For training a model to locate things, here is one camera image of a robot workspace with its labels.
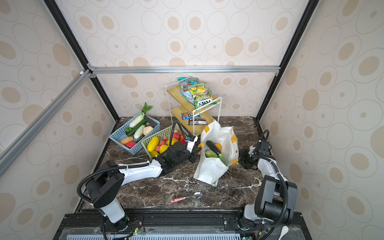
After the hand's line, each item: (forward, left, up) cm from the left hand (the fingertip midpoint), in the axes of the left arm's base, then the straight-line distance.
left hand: (204, 147), depth 81 cm
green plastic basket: (+21, +26, -16) cm, 37 cm away
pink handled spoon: (-21, +4, -16) cm, 26 cm away
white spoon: (-36, -38, -17) cm, 55 cm away
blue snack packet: (+26, +11, -2) cm, 29 cm away
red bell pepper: (+10, +48, -13) cm, 50 cm away
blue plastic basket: (+20, +58, -15) cm, 63 cm away
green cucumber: (+21, +50, -14) cm, 56 cm away
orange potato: (+9, -10, -14) cm, 20 cm away
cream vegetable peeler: (-13, -31, -19) cm, 39 cm away
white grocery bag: (-10, -3, -9) cm, 13 cm away
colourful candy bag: (+36, +11, +16) cm, 41 cm away
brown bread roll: (+13, +52, -14) cm, 56 cm away
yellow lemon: (+7, +26, -12) cm, 29 cm away
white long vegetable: (+22, +45, -15) cm, 52 cm away
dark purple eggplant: (+6, -6, -10) cm, 13 cm away
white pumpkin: (+21, +39, -11) cm, 46 cm away
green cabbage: (+2, -4, -10) cm, 11 cm away
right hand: (+1, -20, -11) cm, 23 cm away
